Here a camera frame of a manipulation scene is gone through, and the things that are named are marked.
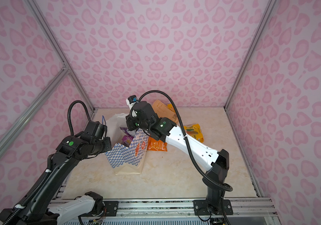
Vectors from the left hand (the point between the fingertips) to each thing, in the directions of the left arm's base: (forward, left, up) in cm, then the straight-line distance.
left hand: (108, 142), depth 72 cm
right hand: (+7, -11, +11) cm, 17 cm away
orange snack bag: (+10, -21, -22) cm, 32 cm away
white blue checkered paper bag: (-5, -9, -11) cm, 15 cm away
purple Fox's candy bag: (+9, -5, -13) cm, 17 cm away
